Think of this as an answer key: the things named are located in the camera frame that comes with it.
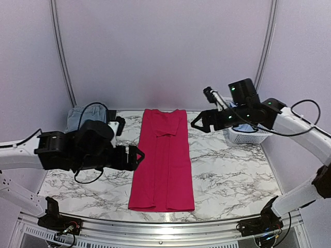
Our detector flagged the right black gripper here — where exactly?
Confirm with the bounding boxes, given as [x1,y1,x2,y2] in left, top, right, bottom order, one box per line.
[191,103,251,133]

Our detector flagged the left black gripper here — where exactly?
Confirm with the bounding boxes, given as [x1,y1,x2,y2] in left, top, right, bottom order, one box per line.
[73,145,145,171]

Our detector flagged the magenta t-shirt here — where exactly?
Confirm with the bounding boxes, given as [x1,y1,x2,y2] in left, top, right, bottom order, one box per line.
[128,109,195,212]

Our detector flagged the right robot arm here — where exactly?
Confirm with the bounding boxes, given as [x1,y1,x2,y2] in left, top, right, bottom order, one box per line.
[191,79,330,231]

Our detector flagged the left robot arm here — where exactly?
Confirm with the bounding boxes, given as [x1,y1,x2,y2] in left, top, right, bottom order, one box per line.
[1,117,145,230]

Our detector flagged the white plastic laundry basket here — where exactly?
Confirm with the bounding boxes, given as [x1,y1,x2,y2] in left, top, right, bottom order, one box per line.
[219,96,270,144]

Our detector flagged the folded black garment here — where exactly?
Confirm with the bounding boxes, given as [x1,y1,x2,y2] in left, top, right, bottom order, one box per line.
[106,110,117,123]

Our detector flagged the light blue shirt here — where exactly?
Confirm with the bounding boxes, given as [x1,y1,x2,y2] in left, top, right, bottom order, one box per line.
[229,102,255,133]

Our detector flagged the folded light blue jeans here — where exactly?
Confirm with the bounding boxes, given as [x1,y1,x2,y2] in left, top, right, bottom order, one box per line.
[64,104,107,133]

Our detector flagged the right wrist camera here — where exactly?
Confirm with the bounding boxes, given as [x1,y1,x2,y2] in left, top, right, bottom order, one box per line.
[203,86,229,112]

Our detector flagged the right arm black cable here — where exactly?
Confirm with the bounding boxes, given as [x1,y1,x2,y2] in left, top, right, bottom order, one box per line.
[232,100,322,136]

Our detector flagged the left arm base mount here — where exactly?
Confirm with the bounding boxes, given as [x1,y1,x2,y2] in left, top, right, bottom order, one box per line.
[37,215,83,236]

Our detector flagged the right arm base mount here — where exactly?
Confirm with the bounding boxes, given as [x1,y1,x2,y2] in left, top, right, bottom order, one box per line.
[236,217,283,237]

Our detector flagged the right wall aluminium profile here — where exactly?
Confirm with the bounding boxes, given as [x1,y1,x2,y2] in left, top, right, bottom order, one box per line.
[254,0,279,91]

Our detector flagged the wall aluminium profile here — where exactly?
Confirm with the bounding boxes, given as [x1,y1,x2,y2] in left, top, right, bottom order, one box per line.
[49,0,77,107]
[254,0,279,91]

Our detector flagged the left wall aluminium profile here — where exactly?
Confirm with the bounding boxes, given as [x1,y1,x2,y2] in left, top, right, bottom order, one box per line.
[49,0,77,107]

